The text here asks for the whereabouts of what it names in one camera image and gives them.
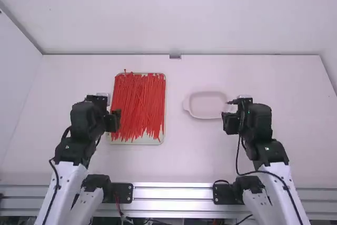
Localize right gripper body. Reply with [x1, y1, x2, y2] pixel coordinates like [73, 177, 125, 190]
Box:
[221, 97, 253, 135]

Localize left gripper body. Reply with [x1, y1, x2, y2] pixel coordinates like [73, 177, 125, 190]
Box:
[85, 94, 122, 133]

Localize white dish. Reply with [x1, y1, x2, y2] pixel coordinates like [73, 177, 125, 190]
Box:
[182, 91, 230, 121]

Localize pale tray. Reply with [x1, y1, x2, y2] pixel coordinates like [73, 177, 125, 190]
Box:
[106, 71, 169, 146]

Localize silver rails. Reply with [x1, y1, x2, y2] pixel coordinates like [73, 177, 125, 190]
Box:
[0, 181, 337, 219]

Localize row of orange cable ties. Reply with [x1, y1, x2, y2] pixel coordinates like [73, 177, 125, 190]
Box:
[110, 69, 167, 143]

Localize black cable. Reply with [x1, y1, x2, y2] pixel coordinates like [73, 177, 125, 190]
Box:
[235, 133, 293, 194]
[49, 156, 60, 194]

